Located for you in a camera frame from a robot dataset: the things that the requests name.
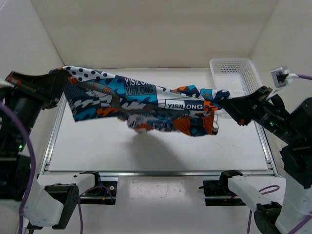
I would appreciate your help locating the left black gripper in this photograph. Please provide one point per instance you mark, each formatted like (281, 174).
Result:
(45, 88)

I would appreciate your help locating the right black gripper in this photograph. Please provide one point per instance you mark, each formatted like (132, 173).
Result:
(243, 108)

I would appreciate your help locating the colourful patterned shorts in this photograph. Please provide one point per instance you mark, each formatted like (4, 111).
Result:
(93, 94)

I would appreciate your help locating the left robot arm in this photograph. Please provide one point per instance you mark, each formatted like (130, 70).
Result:
(22, 97)

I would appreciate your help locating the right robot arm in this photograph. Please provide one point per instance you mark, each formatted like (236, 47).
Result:
(294, 215)

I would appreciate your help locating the white plastic basket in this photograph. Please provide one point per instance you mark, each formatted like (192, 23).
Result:
(237, 75)

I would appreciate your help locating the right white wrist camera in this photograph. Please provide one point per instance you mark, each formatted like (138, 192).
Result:
(282, 76)

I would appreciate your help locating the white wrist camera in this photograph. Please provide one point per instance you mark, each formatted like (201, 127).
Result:
(5, 84)
(282, 76)

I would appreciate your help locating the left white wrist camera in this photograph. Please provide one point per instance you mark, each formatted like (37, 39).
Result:
(5, 84)

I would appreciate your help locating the aluminium front rail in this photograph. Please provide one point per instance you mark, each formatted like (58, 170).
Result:
(184, 173)

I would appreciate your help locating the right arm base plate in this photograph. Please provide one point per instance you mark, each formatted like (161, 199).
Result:
(215, 196)

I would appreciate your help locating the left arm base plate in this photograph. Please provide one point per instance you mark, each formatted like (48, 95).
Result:
(103, 193)

